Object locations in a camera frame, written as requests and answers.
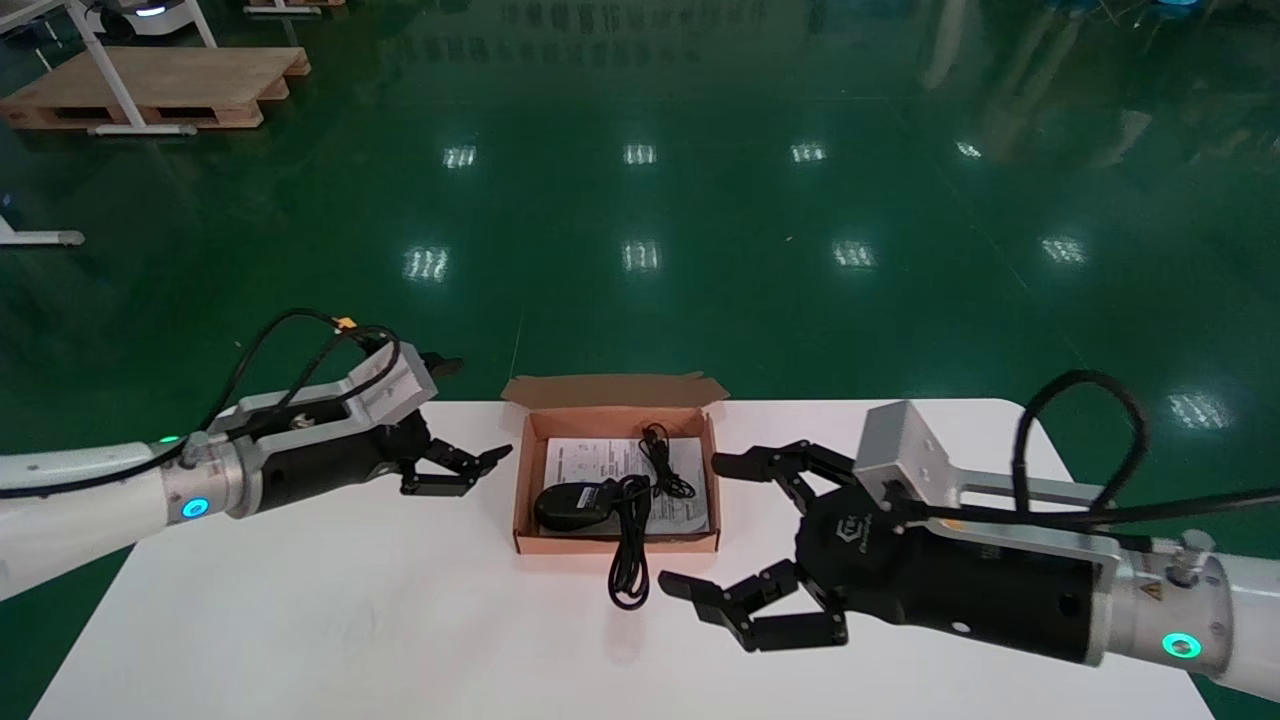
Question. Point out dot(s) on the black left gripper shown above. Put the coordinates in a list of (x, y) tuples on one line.
[(320, 465)]

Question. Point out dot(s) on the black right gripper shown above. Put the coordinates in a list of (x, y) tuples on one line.
[(950, 580)]

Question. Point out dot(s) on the brown cardboard box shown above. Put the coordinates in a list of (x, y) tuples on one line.
[(525, 470)]

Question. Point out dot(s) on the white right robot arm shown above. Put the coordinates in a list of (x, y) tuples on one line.
[(1240, 620)]

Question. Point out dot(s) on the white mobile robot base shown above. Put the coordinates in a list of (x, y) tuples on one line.
[(150, 15)]

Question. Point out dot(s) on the white printed instruction sheet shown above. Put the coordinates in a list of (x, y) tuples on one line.
[(590, 460)]

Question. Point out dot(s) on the large wooden pallet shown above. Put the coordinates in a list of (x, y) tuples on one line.
[(170, 85)]

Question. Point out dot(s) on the white metal stand foot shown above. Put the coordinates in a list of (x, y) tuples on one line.
[(40, 238)]

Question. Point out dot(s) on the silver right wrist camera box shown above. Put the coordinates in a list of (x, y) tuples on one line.
[(900, 450)]

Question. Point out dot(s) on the white metal table frame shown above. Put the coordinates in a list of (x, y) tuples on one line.
[(118, 90)]

